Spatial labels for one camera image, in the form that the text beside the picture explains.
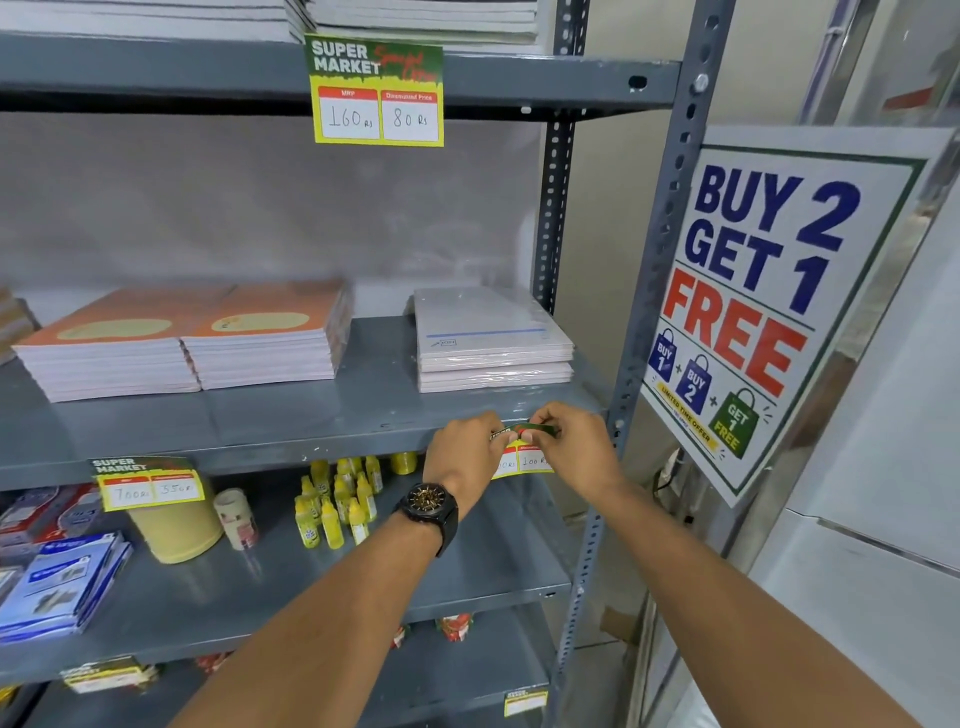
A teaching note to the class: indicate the person's left hand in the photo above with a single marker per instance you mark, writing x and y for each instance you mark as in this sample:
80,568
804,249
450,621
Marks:
465,457

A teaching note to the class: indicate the person's right hand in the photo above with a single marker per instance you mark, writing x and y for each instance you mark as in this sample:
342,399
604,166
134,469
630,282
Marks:
581,457

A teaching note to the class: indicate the stack of plastic notebooks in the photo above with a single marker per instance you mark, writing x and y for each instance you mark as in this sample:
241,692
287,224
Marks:
487,337

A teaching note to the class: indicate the grey metal shelf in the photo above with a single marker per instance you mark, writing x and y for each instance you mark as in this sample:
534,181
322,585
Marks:
300,420

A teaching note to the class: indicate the stack of orange notebooks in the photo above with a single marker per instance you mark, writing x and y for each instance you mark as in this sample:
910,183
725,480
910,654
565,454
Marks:
112,360
262,352

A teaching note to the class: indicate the stack of brown notebooks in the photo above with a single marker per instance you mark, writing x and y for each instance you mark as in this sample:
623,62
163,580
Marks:
11,322

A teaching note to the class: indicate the person's right forearm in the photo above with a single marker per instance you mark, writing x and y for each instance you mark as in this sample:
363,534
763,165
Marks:
735,637

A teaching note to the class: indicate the person's left forearm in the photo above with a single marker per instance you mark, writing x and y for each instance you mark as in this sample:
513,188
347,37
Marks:
315,645

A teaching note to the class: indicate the blue stapler boxes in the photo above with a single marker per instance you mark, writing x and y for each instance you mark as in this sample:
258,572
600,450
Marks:
67,585

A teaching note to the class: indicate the small yellow tape roll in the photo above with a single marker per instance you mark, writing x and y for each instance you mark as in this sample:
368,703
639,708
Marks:
403,463

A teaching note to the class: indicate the black wristwatch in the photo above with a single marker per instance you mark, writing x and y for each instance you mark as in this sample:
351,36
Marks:
429,510

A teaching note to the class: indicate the group of yellow glue bottles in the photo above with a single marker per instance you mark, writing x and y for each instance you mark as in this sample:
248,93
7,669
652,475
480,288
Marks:
334,510

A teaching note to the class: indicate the small red eraser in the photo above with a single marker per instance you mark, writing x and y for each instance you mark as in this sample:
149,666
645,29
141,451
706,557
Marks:
214,662
399,637
454,628

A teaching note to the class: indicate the small white tape roll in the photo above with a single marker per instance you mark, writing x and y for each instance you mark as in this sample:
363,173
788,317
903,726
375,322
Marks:
238,521

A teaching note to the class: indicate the white blue red promotion sign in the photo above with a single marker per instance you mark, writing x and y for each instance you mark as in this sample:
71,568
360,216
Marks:
757,300

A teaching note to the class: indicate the large yellow tape roll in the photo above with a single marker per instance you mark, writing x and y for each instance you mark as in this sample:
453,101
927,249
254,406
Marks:
176,532

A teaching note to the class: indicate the white cabinet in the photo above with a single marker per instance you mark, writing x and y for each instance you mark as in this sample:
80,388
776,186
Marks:
862,600

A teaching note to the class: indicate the red staple box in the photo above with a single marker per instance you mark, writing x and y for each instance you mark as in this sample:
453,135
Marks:
75,514
26,510

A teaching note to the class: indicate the steel pipe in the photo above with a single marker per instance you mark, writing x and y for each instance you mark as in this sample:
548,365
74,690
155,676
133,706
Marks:
840,60

